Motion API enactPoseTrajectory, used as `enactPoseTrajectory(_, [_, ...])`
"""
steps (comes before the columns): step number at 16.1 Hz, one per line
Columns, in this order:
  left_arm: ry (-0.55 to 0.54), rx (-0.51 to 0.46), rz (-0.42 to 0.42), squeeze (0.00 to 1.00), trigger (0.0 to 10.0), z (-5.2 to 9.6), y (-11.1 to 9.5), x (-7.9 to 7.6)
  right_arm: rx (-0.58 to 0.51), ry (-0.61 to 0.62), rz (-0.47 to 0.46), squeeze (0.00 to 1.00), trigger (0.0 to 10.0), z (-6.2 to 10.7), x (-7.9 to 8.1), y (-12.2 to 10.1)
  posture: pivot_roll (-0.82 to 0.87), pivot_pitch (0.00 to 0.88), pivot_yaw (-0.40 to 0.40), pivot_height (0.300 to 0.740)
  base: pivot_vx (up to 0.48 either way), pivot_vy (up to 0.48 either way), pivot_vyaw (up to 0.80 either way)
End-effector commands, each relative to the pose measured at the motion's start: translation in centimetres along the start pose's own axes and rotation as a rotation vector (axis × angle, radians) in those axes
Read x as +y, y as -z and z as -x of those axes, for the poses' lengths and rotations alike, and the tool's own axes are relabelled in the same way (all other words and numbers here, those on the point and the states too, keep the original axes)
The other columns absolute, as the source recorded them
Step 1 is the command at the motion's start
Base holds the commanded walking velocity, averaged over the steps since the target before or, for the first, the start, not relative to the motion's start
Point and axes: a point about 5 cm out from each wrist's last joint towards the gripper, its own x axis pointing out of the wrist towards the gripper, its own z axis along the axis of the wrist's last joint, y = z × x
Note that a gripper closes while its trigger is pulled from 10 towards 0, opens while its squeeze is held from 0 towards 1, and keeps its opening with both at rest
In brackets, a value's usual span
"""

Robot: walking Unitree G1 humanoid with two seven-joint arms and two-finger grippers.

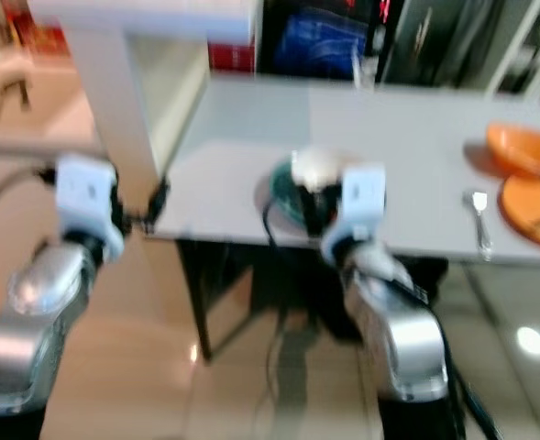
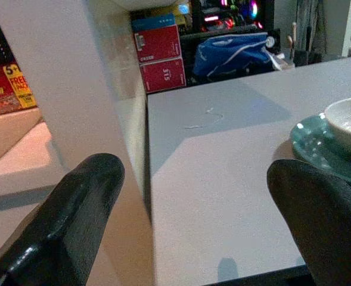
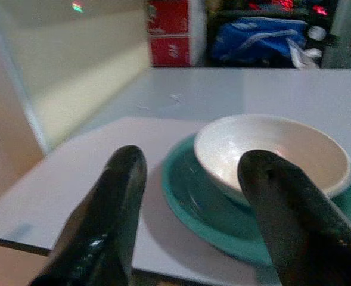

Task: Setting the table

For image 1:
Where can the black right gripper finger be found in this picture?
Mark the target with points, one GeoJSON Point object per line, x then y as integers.
{"type": "Point", "coordinates": [309, 209]}

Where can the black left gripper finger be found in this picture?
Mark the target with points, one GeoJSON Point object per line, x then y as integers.
{"type": "Point", "coordinates": [159, 197]}

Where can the green round plate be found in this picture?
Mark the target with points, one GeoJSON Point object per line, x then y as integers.
{"type": "Point", "coordinates": [283, 192]}

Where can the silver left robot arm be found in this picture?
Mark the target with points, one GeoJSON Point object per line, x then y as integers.
{"type": "Point", "coordinates": [31, 321]}

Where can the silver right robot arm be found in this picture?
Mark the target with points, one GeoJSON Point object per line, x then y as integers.
{"type": "Point", "coordinates": [398, 339]}

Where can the grey table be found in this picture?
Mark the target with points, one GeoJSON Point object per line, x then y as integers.
{"type": "Point", "coordinates": [224, 174]}

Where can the white pillar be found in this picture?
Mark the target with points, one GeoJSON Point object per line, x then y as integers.
{"type": "Point", "coordinates": [114, 82]}

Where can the silver metal spoon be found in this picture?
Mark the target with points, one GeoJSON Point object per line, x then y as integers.
{"type": "Point", "coordinates": [479, 215]}

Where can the red box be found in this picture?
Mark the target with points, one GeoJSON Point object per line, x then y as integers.
{"type": "Point", "coordinates": [231, 57]}

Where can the blue bag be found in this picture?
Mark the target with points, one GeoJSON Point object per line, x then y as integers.
{"type": "Point", "coordinates": [315, 41]}

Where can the dark stool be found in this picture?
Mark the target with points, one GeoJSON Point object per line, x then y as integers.
{"type": "Point", "coordinates": [13, 92]}

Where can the dark glass cabinet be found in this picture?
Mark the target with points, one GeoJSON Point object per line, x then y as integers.
{"type": "Point", "coordinates": [444, 41]}

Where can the orange plate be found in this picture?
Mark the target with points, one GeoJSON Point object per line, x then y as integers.
{"type": "Point", "coordinates": [534, 211]}

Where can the orange bowl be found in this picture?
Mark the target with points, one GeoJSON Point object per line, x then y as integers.
{"type": "Point", "coordinates": [526, 148]}

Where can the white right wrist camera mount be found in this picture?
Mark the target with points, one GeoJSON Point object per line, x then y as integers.
{"type": "Point", "coordinates": [359, 206]}

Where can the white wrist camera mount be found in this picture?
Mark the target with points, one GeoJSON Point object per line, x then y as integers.
{"type": "Point", "coordinates": [359, 206]}
{"type": "Point", "coordinates": [86, 194]}

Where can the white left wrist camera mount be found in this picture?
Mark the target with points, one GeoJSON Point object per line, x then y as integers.
{"type": "Point", "coordinates": [86, 194]}

